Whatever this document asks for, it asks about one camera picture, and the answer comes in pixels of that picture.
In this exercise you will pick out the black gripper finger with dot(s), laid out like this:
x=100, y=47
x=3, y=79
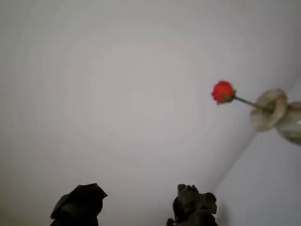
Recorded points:
x=192, y=207
x=77, y=207

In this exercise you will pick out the red rose with dark stem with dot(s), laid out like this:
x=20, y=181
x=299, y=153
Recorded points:
x=222, y=90

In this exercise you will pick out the green beige marble vase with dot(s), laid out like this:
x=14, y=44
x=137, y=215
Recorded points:
x=282, y=110

